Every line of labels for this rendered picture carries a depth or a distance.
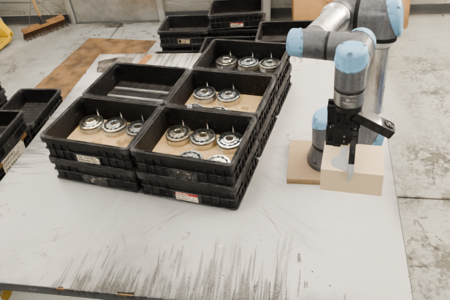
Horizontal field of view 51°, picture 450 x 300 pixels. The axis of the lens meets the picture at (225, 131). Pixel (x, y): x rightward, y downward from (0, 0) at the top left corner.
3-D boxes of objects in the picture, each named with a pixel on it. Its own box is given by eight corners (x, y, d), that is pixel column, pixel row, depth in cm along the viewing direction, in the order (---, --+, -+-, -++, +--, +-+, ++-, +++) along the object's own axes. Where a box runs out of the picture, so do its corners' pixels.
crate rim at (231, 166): (257, 120, 181) (257, 115, 180) (233, 171, 159) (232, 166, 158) (163, 109, 194) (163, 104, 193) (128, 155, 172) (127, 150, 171)
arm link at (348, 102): (365, 80, 117) (365, 98, 111) (364, 96, 120) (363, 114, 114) (335, 78, 119) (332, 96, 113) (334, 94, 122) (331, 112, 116)
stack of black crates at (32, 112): (37, 129, 329) (19, 88, 309) (76, 130, 323) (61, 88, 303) (7, 168, 298) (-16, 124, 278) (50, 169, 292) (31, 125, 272)
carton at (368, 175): (381, 166, 135) (384, 146, 131) (381, 196, 126) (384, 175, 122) (324, 161, 139) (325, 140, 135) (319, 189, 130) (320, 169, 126)
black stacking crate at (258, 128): (277, 98, 209) (276, 76, 202) (258, 139, 187) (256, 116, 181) (194, 90, 222) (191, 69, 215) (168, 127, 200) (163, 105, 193)
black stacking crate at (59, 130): (167, 128, 200) (162, 106, 193) (134, 174, 178) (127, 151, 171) (87, 117, 213) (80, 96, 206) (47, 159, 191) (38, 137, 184)
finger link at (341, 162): (329, 179, 126) (332, 144, 125) (353, 181, 124) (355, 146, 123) (329, 181, 123) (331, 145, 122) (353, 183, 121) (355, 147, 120)
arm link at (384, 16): (345, 136, 182) (361, -9, 156) (386, 144, 176) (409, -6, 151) (339, 151, 172) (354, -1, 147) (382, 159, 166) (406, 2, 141)
